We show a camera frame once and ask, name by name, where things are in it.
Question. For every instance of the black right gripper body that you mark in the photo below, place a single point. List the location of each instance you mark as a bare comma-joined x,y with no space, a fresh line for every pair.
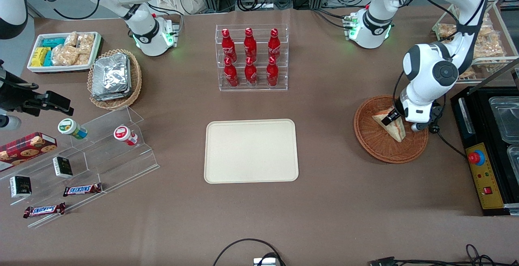
15,96

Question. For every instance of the triangular sandwich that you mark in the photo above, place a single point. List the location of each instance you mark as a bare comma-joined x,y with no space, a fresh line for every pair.
399,132

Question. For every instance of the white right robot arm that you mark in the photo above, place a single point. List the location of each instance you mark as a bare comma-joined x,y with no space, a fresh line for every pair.
138,10

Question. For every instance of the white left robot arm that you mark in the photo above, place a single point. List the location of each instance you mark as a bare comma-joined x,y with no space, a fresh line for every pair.
425,63

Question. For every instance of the round brown wicker basket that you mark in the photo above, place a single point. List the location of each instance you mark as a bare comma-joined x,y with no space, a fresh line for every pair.
373,144

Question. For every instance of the oval light wicker basket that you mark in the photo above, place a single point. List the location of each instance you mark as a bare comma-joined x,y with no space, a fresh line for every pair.
136,79

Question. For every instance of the beige plastic tray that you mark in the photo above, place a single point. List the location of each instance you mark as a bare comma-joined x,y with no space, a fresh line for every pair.
251,152

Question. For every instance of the green lid yogurt cup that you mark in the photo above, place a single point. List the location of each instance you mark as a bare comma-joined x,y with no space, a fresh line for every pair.
71,128

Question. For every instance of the white rectangular snack bin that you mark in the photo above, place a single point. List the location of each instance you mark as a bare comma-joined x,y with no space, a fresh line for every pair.
61,68

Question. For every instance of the teal snack packet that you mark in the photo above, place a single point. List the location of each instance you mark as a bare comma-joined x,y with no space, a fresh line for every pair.
48,59
52,42

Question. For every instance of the bagged rice cracker snack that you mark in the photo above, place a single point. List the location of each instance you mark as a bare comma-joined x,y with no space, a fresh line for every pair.
65,55
86,42
83,59
71,39

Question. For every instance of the yellow snack packet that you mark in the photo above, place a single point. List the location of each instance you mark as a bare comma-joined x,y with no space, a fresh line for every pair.
39,56

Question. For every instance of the bagged fried snack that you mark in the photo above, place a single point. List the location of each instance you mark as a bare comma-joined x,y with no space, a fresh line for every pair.
490,47
445,31
467,72
487,26

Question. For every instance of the red tartan cookie box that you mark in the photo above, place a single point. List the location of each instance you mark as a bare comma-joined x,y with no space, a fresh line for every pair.
26,150

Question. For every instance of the stack of foil containers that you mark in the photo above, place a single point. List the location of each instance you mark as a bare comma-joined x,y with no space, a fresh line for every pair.
111,77

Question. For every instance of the small black box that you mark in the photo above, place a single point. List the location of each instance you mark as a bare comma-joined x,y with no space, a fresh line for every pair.
63,167
20,186

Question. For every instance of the red emergency stop button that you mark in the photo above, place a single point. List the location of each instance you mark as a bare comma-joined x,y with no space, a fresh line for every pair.
476,157

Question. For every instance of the red lid yogurt cup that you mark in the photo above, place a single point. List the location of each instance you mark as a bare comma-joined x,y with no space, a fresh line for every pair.
123,134

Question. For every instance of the large clear plastic container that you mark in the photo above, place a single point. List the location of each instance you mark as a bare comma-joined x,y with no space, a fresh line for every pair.
505,118

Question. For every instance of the grey metal bar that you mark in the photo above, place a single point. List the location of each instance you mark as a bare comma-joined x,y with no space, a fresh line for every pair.
500,71

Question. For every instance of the clear acrylic stepped display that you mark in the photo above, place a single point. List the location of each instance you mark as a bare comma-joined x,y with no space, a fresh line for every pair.
117,164

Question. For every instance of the Snickers chocolate bar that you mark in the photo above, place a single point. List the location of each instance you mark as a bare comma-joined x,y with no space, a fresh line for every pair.
82,189
43,210

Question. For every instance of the black sealing machine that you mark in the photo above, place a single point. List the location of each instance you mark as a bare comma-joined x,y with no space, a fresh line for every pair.
474,193

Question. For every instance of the small clear plastic container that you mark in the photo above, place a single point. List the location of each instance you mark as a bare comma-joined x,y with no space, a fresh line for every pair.
514,158

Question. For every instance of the red cola bottle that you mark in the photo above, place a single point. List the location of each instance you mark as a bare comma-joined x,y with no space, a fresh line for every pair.
272,74
250,43
251,74
231,75
274,43
228,45

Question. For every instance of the clear acrylic bottle rack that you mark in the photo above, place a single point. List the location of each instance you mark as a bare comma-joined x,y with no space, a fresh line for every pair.
261,85

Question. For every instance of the silver metal device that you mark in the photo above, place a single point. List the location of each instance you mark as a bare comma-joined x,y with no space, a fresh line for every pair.
265,262

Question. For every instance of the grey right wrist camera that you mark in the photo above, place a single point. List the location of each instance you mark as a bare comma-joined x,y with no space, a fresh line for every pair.
9,123

